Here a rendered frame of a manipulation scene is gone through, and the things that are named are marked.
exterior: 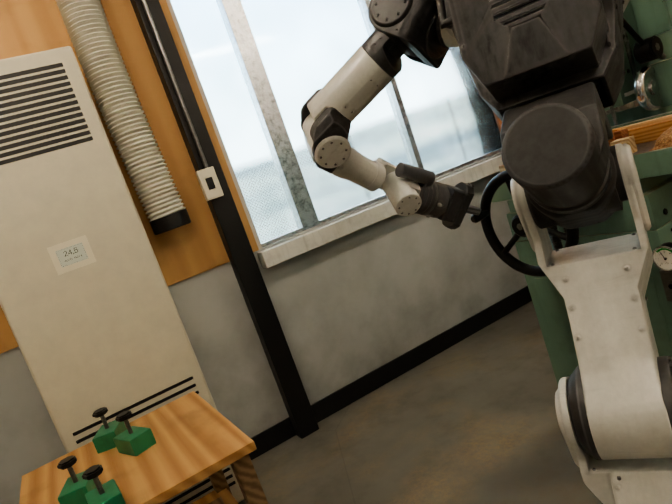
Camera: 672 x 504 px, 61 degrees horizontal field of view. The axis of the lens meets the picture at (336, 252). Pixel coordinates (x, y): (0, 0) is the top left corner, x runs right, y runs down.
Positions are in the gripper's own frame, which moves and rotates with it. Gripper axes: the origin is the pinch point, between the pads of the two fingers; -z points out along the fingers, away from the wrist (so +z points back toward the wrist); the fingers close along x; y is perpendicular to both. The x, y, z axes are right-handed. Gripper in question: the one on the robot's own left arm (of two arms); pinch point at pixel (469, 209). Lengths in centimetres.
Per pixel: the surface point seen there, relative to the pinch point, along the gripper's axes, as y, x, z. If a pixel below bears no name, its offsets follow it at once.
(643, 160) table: -22.9, 26.2, -22.1
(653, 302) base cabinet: -32, -5, -40
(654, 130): -13.6, 34.2, -33.4
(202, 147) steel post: 125, -29, 37
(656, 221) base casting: -28.0, 14.4, -30.3
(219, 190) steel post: 114, -43, 28
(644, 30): 6, 58, -37
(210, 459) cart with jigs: -6, -76, 50
